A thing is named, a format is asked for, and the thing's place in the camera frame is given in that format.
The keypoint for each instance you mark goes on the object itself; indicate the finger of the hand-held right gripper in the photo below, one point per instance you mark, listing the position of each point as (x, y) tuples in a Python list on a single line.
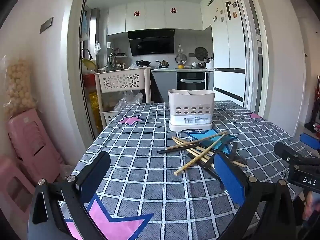
[(311, 141), (287, 152)]

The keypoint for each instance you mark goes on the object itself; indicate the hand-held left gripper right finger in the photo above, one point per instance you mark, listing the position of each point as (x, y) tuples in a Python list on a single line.
[(230, 180)]

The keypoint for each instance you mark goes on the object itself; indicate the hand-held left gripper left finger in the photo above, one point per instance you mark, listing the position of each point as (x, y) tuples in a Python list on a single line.
[(92, 180)]

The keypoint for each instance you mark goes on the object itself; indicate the dark utensil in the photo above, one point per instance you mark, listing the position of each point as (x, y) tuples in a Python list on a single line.
[(240, 160)]

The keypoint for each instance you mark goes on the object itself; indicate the pile of bamboo chopsticks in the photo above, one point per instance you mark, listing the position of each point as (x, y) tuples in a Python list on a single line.
[(200, 155)]

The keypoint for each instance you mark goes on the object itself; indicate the white plastic utensil holder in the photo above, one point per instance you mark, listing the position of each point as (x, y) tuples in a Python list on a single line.
[(190, 115)]

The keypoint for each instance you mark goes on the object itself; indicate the dark standing object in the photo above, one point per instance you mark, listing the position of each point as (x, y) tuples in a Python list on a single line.
[(315, 105)]

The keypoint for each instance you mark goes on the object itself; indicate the grey checkered star tablecloth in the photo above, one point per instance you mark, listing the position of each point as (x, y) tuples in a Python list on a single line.
[(150, 180)]

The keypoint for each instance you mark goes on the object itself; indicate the yellow packaged goods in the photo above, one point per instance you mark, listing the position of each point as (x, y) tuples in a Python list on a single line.
[(95, 110)]

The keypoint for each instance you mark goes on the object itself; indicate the pink plastic stool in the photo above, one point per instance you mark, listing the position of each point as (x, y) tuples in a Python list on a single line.
[(30, 135), (15, 180)]

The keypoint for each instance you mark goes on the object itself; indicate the clear plastic bag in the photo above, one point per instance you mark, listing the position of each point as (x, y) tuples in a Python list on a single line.
[(128, 101)]

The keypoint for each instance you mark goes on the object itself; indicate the red plastic basin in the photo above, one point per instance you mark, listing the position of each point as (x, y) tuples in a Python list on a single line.
[(90, 80)]

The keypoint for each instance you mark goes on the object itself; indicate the white perforated storage cart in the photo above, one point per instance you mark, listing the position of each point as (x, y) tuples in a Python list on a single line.
[(120, 80)]

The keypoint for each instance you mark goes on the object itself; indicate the black built-in oven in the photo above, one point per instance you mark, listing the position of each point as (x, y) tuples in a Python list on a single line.
[(190, 83)]

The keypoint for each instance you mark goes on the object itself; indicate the white refrigerator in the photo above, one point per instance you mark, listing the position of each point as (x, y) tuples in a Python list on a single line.
[(227, 55)]

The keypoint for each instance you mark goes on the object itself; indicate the yellow plastic basin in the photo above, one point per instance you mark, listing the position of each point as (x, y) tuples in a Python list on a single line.
[(88, 65)]

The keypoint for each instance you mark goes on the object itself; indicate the white rice cooker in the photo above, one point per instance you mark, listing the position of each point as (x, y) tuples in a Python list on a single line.
[(209, 63)]

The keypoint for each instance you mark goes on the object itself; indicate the bag of white balls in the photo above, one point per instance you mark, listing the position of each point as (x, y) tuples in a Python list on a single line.
[(18, 87)]

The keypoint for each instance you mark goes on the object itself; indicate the white plastic bag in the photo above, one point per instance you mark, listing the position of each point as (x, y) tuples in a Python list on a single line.
[(138, 66)]

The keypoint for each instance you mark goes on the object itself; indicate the curved kitchen faucet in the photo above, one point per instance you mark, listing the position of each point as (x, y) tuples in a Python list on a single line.
[(86, 52)]

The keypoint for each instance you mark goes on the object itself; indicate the black frying pan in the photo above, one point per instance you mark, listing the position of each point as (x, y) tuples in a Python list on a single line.
[(143, 62)]

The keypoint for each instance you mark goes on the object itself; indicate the dark round hanging pan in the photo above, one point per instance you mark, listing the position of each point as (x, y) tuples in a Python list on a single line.
[(201, 53)]

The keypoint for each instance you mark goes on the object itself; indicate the round metal steamer rack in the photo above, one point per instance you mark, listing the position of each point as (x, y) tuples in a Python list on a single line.
[(180, 58)]

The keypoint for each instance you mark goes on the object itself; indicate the hanging plastic bag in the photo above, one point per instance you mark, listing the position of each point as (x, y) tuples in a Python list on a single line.
[(97, 48)]

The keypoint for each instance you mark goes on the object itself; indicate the steel pot with lid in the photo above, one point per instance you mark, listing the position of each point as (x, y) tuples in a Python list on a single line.
[(163, 63)]

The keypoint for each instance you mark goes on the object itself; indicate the black range hood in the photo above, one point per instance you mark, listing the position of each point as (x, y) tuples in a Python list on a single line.
[(151, 42)]

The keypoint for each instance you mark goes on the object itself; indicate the blue hanging cloth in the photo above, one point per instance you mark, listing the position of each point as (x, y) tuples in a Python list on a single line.
[(84, 25)]

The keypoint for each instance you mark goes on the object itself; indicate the red paper cutout decal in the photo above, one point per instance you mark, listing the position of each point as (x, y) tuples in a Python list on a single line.
[(136, 13), (172, 10)]

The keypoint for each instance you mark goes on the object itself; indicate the grey wall switch plate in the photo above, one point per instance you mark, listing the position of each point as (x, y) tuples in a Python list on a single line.
[(46, 25)]

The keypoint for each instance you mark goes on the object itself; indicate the white wall cabinets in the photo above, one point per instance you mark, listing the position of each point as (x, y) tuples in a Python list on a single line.
[(155, 17)]

